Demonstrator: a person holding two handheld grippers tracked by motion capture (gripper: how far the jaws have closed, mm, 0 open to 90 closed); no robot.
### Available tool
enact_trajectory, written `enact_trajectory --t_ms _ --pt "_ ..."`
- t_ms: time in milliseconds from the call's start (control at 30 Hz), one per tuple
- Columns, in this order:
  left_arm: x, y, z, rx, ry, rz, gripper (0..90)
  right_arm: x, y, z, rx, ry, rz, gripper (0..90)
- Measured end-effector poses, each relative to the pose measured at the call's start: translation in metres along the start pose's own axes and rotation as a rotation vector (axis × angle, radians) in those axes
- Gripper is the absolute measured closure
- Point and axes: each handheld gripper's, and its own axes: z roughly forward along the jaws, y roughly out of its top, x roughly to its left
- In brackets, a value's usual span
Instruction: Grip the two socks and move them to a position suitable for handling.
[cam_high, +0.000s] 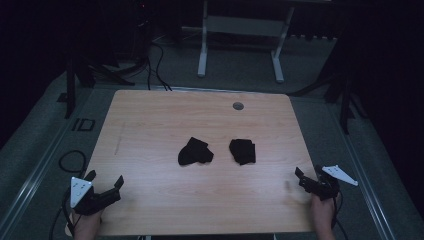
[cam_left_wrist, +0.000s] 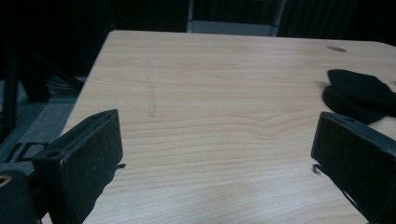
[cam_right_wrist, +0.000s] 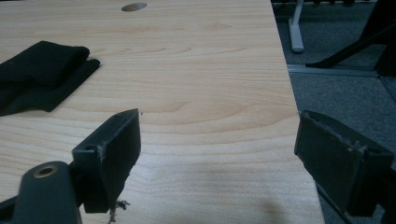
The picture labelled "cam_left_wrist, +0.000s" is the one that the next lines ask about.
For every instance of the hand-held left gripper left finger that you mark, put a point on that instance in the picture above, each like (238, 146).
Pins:
(81, 161)

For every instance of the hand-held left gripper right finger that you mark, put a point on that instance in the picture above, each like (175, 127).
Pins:
(358, 161)

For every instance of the black cloth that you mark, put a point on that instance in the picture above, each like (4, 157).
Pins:
(361, 93)

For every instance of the black stand pole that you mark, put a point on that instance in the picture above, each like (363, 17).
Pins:
(11, 93)

